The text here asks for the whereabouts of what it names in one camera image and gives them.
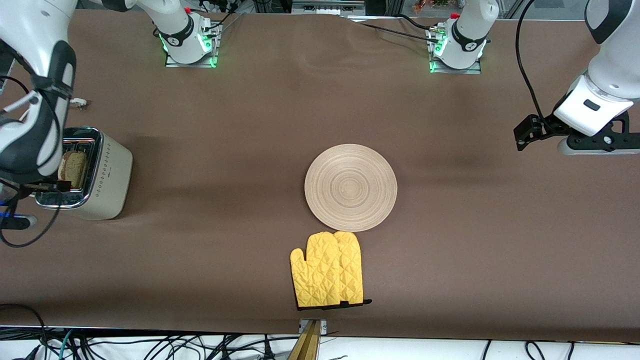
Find brown bread slice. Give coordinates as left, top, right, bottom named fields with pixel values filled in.
left=57, top=151, right=89, bottom=190

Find round wooden plate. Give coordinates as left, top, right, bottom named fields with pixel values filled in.
left=304, top=144, right=398, bottom=233

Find cream two-slot toaster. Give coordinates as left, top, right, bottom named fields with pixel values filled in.
left=35, top=126, right=134, bottom=221

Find brown table cover sheet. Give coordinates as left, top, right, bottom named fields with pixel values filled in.
left=0, top=9, right=640, bottom=343

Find yellow quilted oven mitt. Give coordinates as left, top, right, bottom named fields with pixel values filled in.
left=332, top=230, right=373, bottom=307
left=290, top=231, right=346, bottom=309

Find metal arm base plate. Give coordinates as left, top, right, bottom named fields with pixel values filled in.
left=429, top=27, right=483, bottom=75
left=165, top=22, right=221, bottom=69

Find aluminium frame bar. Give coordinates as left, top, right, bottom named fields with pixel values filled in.
left=291, top=0, right=367, bottom=16

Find small metal post bracket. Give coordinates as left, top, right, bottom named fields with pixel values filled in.
left=298, top=318, right=328, bottom=335

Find wooden camera post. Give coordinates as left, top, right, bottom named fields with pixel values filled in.
left=287, top=320, right=321, bottom=360

